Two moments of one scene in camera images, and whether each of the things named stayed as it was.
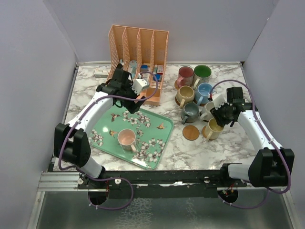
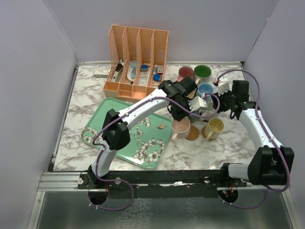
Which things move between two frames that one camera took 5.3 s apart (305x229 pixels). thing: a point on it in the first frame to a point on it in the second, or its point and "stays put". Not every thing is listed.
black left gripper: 132,106 to 178,116
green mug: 201,75 stays put
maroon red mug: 185,75 stays put
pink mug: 126,138 to 180,129
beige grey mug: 206,113 stays put
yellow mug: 213,130 stays put
